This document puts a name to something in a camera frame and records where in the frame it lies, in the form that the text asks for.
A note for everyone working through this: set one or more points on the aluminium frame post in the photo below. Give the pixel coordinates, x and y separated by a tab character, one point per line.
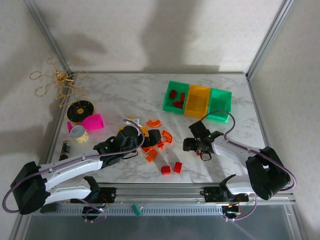
267	37
47	35

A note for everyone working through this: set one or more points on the small pink plastic piece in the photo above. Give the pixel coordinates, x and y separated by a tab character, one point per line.
70	126

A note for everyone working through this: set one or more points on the pink plastic cup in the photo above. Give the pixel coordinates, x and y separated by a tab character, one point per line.
93	122

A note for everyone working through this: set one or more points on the empty green plastic bin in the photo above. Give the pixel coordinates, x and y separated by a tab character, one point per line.
220	105

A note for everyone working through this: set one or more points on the black disc with gold stand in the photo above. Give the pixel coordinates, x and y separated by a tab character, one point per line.
80	110

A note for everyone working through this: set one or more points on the green plug connector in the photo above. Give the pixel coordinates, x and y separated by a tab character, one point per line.
137	210

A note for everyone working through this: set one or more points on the orange curved lego piece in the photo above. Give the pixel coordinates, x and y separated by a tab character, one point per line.
167	137
153	123

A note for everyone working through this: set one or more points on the yellow plastic bin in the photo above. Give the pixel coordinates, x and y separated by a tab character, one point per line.
197	102

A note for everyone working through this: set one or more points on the aluminium mounting rail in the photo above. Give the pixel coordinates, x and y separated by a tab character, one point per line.
160	193

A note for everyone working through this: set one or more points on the small orange lego piece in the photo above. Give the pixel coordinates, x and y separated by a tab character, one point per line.
160	145

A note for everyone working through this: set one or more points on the small dark bottle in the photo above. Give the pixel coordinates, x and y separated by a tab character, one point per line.
65	150

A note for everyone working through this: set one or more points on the orange lego brick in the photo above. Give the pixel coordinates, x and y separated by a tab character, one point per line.
147	149
152	157

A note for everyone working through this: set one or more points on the dark red lego brick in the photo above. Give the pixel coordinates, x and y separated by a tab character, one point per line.
182	97
172	94
178	104

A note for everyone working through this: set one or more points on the small tin can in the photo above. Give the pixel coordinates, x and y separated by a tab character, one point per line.
79	133

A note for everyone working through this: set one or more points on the aluminium side rail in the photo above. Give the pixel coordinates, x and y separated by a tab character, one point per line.
260	112
53	140

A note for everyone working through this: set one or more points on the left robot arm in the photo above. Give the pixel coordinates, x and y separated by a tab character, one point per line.
75	162

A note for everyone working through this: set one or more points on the long yellow lego brick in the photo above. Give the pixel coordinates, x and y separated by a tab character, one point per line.
145	130

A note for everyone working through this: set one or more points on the bright red lego brick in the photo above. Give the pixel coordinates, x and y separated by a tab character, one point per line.
177	167
166	170

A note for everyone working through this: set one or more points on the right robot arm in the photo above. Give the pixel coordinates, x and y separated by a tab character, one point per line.
232	147

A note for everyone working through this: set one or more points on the green bin with red bricks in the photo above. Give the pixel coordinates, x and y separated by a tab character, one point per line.
167	106

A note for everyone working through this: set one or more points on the yellow sloped lego brick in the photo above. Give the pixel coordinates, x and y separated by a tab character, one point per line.
131	117

